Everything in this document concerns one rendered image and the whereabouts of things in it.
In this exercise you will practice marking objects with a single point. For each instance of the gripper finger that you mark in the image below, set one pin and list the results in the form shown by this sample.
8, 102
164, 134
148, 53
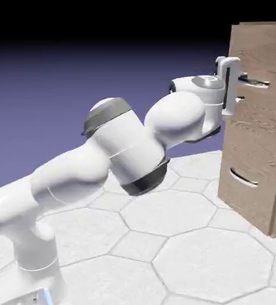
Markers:
243, 78
239, 99

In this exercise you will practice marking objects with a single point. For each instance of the wood drawer front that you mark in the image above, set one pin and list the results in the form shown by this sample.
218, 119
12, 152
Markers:
247, 209
259, 47

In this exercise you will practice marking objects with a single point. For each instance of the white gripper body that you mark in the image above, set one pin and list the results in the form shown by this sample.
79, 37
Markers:
233, 90

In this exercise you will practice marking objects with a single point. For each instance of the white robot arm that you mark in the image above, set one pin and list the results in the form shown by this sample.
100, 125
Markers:
133, 152

